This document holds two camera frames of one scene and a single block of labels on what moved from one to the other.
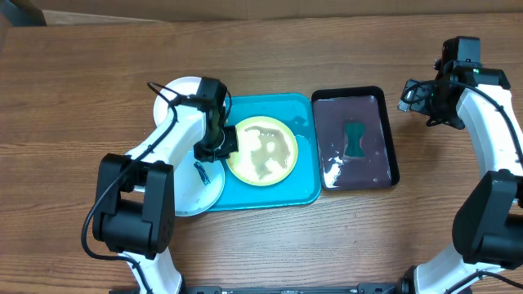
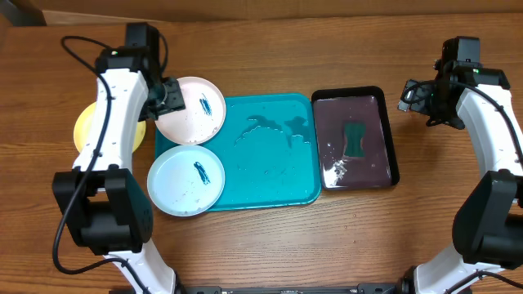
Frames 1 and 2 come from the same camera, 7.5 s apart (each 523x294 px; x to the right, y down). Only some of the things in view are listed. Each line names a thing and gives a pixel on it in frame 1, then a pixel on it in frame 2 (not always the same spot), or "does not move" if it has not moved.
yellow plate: x=267 y=151 to x=83 y=124
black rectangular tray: x=333 y=107 does not move
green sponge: x=354 y=131 does not move
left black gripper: x=231 y=144 to x=175 y=100
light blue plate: x=198 y=185 does not move
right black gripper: x=453 y=119 does not move
